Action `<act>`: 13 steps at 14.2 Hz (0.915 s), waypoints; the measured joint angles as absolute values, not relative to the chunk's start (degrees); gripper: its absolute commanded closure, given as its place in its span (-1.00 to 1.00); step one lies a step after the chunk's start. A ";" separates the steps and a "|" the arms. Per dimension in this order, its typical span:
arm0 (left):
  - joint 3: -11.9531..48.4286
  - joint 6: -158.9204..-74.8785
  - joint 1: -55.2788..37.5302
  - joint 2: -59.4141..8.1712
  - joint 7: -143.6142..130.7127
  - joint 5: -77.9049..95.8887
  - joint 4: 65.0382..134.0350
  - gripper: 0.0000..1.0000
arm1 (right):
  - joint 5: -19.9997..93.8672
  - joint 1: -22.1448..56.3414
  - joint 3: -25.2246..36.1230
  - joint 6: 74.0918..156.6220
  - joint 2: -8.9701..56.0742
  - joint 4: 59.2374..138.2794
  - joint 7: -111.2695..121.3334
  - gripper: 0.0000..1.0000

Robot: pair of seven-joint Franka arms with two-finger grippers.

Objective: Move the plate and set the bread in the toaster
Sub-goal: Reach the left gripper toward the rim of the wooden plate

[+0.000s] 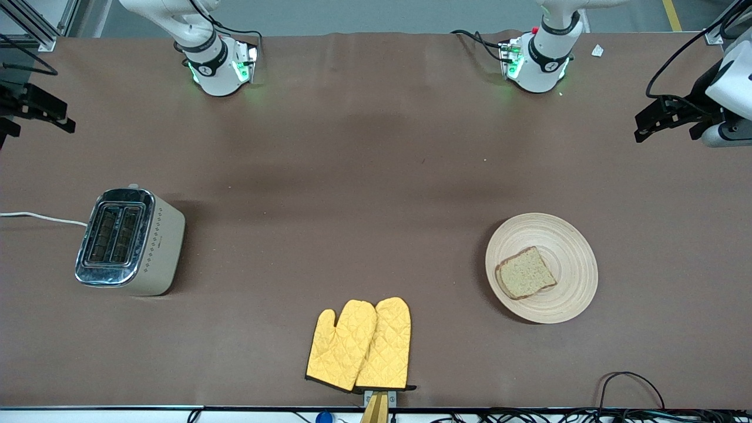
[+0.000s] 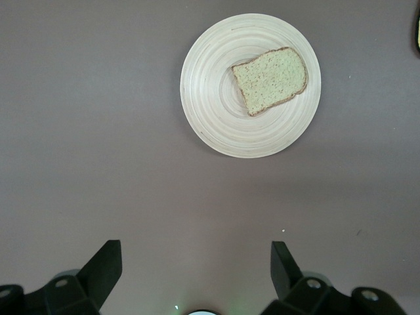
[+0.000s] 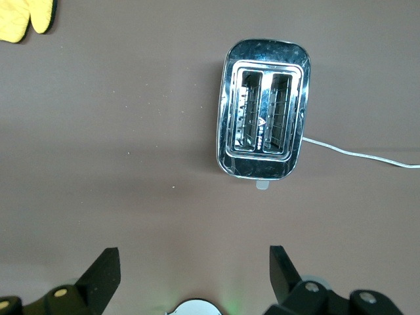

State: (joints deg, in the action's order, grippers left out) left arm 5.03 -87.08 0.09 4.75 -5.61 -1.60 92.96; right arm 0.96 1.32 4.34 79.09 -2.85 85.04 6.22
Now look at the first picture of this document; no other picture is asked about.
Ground round wooden plate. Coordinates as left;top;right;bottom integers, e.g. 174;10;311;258
485;213;599;324

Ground brown bread slice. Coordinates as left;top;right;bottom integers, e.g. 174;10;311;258
495;246;558;301

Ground beige chrome two-slot toaster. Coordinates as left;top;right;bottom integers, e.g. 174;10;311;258
75;184;186;297

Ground brown table cover mat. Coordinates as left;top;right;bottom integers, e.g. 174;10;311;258
0;31;752;410

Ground yellow quilted oven mitt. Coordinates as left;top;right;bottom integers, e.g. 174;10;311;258
355;297;417;392
305;300;378;393

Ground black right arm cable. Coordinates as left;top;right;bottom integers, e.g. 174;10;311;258
0;34;59;76

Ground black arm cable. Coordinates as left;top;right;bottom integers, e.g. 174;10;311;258
646;0;752;100
0;34;59;76

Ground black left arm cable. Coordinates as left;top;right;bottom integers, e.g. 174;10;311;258
646;0;752;100

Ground aluminium frame profile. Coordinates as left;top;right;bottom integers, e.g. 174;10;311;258
704;0;752;46
0;0;80;53

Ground white toaster power cord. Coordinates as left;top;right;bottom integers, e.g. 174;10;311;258
0;211;89;227

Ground black left base cable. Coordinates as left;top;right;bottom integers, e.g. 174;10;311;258
451;29;507;63

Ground black base cable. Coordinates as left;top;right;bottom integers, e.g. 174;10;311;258
451;29;507;63
191;0;263;45

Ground black right base cable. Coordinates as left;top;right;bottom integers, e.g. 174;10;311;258
191;0;263;45

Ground black looped cable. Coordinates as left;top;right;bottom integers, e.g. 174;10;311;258
598;371;666;411

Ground grey metal bracket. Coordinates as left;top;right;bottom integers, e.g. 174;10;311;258
364;390;398;409

